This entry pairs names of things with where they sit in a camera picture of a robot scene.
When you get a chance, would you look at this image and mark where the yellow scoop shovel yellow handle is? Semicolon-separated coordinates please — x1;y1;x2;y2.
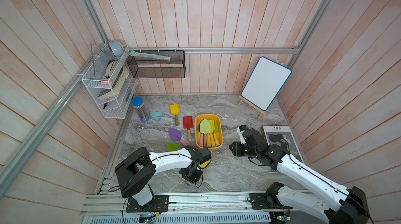
209;120;216;147

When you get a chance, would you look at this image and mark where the purple shovel pink handle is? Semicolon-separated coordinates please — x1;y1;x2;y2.
168;128;189;147
198;123;204;148

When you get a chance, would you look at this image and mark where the green pointed shovel yellow handle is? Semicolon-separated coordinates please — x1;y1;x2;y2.
213;122;220;147

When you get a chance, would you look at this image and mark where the light green shovel wooden handle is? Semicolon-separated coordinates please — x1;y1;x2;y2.
201;119;211;147

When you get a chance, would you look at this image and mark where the large yellow plastic scoop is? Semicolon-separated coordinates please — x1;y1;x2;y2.
185;160;211;185

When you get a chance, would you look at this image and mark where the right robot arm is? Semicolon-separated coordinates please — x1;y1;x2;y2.
229;125;372;224

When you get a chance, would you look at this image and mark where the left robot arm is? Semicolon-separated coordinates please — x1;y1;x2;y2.
115;146;212;207

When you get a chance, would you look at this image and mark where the yellow plastic storage box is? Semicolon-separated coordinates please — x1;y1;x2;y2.
195;114;223;151

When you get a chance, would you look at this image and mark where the red square shovel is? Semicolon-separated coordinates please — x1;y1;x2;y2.
183;116;194;142

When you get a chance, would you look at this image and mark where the light blue plastic shovel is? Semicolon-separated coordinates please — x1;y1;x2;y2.
149;111;175;123

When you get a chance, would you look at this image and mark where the light green box on basket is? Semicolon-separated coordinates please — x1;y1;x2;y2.
129;50;171;60

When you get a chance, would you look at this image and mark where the wooden easel stand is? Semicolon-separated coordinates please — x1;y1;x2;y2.
238;95;267;121

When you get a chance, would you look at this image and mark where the Twins story book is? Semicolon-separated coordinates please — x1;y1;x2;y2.
261;126;305;163

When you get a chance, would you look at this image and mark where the blue lid pencil jar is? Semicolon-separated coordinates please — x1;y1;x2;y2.
131;97;150;124

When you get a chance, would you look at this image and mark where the grey round bowl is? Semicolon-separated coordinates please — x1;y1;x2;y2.
108;40;124;58

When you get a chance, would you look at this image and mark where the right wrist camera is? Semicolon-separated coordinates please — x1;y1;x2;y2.
237;125;249;145

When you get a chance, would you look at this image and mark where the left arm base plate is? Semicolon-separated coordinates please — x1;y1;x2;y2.
126;195;169;213

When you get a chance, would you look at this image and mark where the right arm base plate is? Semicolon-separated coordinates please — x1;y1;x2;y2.
246;193;292;210

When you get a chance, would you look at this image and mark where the white board blue frame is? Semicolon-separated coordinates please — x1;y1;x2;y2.
241;57;292;111

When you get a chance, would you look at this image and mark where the yellow square shovel wooden handle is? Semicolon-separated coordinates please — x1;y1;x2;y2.
170;104;180;126

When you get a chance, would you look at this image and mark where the aluminium front rail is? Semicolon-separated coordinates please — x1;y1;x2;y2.
79;189;339;217

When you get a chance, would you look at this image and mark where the black wire basket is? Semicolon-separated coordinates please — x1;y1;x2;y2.
127;50;186;78

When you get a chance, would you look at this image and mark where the book on wire shelf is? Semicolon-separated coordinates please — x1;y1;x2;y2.
98;66;130;100

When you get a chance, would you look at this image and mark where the white wire shelf rack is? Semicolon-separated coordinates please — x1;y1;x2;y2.
81;44;138;119

